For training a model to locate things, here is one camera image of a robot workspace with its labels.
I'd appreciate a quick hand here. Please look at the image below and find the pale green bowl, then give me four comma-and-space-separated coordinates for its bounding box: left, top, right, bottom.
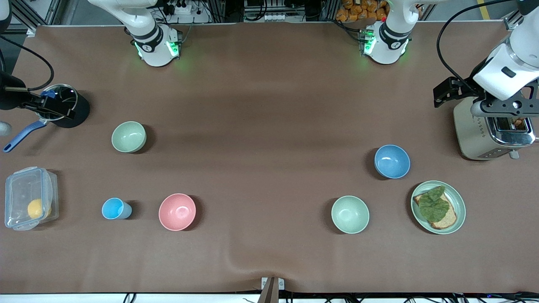
331, 195, 370, 234
111, 121, 147, 153

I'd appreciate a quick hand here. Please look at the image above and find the blue bowl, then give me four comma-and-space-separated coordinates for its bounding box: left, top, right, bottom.
374, 144, 411, 179

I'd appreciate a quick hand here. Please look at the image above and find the pink bowl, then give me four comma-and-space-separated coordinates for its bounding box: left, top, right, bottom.
158, 193, 197, 231

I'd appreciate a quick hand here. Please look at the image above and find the glass lid with blue knob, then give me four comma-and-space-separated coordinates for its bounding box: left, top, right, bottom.
35, 84, 79, 122

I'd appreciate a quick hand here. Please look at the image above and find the beige chrome toaster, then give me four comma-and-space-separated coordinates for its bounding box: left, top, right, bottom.
454, 96, 536, 161

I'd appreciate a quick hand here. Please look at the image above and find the clear plastic lidded container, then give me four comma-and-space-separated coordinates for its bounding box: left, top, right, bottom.
5, 167, 59, 231

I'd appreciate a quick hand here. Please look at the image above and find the yellow lemon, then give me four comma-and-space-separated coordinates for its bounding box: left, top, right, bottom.
27, 199, 52, 219

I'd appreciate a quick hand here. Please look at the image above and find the pale green plate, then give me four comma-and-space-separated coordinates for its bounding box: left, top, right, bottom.
411, 181, 467, 235

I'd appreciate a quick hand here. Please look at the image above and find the green lettuce leaf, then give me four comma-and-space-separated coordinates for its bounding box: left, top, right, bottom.
418, 186, 450, 223

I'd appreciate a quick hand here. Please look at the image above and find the light blue cup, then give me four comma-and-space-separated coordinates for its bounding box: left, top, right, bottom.
101, 197, 132, 220

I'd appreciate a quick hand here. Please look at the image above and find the orange snack bag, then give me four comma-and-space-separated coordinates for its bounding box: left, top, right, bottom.
336, 0, 388, 22

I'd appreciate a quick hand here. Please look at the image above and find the brown bread slice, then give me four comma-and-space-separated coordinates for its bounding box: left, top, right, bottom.
413, 191, 457, 230

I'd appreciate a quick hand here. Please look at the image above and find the white power strip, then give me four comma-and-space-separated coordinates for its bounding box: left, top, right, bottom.
244, 13, 292, 22
166, 0, 211, 24

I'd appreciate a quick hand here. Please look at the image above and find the brown table cloth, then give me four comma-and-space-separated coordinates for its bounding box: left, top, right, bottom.
0, 21, 539, 294

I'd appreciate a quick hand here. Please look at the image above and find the black saucepan with blue handle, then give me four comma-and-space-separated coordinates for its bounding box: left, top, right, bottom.
3, 84, 91, 153

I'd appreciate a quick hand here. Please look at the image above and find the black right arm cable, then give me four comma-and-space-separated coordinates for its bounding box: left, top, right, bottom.
0, 36, 54, 91

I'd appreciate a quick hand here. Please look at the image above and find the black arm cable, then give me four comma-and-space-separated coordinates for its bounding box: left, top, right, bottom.
0, 36, 54, 91
437, 0, 518, 87

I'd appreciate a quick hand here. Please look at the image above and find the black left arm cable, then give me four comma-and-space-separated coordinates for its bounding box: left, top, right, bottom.
437, 0, 518, 87

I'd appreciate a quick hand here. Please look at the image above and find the metal table edge bracket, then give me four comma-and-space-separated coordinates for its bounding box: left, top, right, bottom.
258, 277, 285, 303

